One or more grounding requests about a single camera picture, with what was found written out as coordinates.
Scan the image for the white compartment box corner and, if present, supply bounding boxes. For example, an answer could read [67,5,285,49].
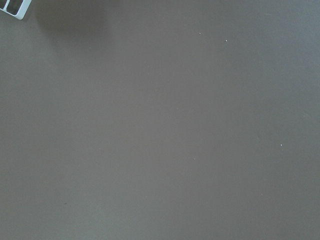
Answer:
[0,0,32,20]

